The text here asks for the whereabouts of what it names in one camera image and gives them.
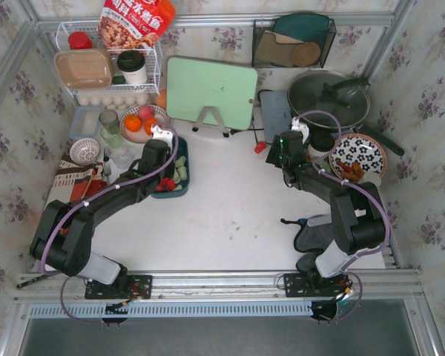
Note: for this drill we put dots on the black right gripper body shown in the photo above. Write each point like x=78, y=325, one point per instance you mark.
x=276, y=156

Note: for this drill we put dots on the red capsule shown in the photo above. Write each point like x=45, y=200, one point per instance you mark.
x=260, y=147

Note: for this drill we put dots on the clear glass cup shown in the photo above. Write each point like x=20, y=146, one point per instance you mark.
x=122, y=156

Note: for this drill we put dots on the teal storage basket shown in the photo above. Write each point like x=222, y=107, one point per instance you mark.
x=176, y=183

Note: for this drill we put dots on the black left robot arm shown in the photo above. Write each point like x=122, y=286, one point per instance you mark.
x=63, y=239

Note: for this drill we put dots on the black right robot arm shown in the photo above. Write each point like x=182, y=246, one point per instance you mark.
x=356, y=225

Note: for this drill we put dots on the white strainer basket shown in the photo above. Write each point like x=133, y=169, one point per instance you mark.
x=84, y=151

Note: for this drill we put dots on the white black-lid coffee cup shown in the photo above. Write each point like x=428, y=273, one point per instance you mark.
x=132, y=64

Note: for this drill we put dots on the black-lid white jar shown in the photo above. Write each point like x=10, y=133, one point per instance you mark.
x=320, y=143

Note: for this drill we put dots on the grey induction cooker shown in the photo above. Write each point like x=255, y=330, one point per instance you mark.
x=276, y=113

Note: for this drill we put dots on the fruit bowl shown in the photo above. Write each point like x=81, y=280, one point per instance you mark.
x=141, y=137

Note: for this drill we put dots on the metal fork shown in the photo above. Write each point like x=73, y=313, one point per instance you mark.
x=106, y=164

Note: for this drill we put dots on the orange fruit right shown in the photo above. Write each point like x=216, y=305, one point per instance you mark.
x=148, y=124

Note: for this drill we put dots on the orange fruit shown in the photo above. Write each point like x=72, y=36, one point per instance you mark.
x=132, y=123
x=148, y=124

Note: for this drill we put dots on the green glass jar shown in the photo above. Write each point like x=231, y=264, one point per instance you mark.
x=110, y=131

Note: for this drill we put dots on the orange fruit left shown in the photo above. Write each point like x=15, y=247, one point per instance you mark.
x=132, y=123

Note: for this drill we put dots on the black frying pan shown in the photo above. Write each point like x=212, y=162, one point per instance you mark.
x=333, y=100

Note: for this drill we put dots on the floral blue plate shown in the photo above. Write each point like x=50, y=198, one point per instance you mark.
x=360, y=149

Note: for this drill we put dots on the red apple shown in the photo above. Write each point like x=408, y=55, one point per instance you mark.
x=146, y=112

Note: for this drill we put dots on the patterned orange cloth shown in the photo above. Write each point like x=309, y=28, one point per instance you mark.
x=74, y=182

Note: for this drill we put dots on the orange behind board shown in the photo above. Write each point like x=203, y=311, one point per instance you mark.
x=161, y=100

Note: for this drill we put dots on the clear food container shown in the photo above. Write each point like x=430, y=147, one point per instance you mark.
x=85, y=122

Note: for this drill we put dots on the egg carton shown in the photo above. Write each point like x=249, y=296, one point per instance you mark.
x=114, y=101

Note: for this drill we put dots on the round cork coaster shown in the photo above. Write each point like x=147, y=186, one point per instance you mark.
x=305, y=54

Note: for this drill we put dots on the black mesh organizer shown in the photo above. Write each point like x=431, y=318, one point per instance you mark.
x=271, y=49

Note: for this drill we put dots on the green cutting board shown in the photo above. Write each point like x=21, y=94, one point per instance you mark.
x=194, y=84

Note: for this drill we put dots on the teal plate in organizer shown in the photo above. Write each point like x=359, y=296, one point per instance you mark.
x=306, y=27

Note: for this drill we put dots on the beige plastic tray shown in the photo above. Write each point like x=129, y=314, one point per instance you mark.
x=89, y=69

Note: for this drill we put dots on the red lid jar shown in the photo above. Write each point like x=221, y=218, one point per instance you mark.
x=79, y=41

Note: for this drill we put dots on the red snack bag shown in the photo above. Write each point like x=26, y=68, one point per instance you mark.
x=132, y=24

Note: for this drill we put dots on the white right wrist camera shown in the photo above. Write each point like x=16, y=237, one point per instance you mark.
x=300, y=126

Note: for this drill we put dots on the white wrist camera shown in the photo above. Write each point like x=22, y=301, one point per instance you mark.
x=300, y=126
x=161, y=133

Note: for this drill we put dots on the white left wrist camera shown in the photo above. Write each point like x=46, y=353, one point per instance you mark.
x=161, y=133

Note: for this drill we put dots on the white wire rack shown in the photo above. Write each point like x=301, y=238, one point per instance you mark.
x=152, y=57

